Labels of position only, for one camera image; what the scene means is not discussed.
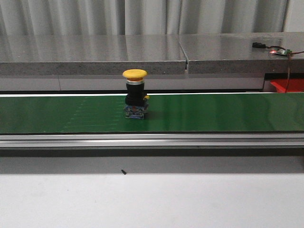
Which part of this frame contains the red plastic tray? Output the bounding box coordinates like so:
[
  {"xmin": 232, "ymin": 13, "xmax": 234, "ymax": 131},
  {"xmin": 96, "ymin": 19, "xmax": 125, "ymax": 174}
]
[{"xmin": 270, "ymin": 79, "xmax": 304, "ymax": 93}]

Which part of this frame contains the green conveyor belt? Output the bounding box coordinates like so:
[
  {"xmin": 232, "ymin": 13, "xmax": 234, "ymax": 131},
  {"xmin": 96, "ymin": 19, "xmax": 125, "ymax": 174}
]
[{"xmin": 0, "ymin": 93, "xmax": 304, "ymax": 134}]

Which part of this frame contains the grey granite counter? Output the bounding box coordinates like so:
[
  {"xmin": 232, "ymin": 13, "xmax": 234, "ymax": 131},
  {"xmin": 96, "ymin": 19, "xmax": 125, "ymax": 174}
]
[{"xmin": 0, "ymin": 32, "xmax": 304, "ymax": 76}]

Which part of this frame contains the small green circuit board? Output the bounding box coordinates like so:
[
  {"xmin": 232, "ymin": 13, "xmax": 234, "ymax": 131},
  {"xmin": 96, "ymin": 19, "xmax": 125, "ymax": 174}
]
[{"xmin": 270, "ymin": 48, "xmax": 292, "ymax": 57}]

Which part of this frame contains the grey curtain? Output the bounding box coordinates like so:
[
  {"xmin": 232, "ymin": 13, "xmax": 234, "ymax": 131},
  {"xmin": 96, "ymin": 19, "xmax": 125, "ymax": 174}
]
[{"xmin": 0, "ymin": 0, "xmax": 304, "ymax": 36}]

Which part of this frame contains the black plug connector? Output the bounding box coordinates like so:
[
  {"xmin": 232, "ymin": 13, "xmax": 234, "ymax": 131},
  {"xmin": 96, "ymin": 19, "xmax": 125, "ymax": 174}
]
[{"xmin": 252, "ymin": 42, "xmax": 266, "ymax": 49}]

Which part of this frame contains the red black power cable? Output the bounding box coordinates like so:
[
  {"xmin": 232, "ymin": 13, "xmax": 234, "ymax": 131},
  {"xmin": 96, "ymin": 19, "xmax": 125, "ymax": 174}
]
[{"xmin": 265, "ymin": 44, "xmax": 304, "ymax": 94}]

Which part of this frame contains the aluminium conveyor frame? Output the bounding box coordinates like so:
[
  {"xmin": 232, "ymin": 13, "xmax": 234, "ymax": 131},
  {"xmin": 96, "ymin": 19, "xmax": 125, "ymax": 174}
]
[{"xmin": 0, "ymin": 92, "xmax": 304, "ymax": 150}]

